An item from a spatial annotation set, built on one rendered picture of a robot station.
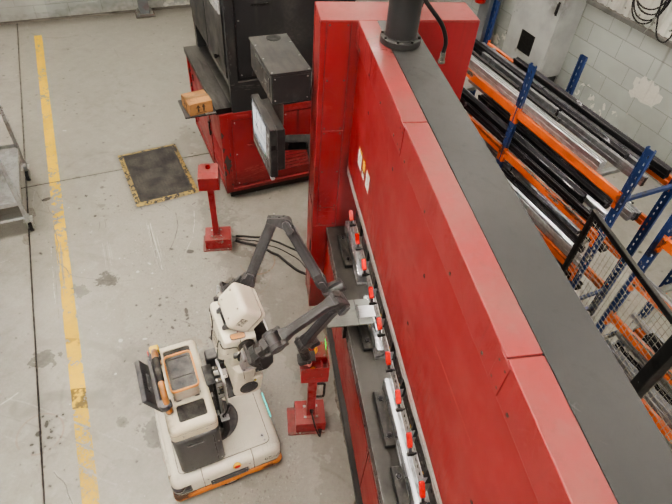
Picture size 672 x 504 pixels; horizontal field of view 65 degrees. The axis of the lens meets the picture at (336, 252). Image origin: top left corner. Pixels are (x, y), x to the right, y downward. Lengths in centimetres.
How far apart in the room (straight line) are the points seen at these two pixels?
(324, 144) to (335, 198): 44
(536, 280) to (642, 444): 48
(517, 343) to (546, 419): 20
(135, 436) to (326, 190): 203
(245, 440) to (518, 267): 226
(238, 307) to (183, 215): 269
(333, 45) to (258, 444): 232
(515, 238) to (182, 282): 333
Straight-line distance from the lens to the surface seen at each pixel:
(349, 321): 298
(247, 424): 347
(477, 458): 173
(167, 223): 510
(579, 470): 130
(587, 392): 141
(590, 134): 411
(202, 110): 463
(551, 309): 153
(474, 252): 160
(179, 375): 294
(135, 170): 578
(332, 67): 300
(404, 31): 263
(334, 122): 317
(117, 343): 430
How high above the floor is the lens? 338
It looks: 46 degrees down
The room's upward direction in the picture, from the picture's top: 5 degrees clockwise
